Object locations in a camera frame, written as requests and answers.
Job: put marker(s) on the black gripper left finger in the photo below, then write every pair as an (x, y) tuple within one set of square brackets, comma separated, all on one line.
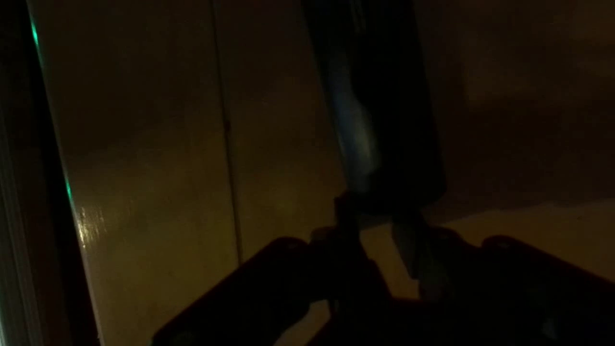
[(352, 256)]

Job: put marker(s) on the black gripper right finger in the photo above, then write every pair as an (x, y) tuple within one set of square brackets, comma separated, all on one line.
[(420, 256)]

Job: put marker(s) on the black remote control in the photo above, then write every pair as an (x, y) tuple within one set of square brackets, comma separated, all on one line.
[(385, 96)]

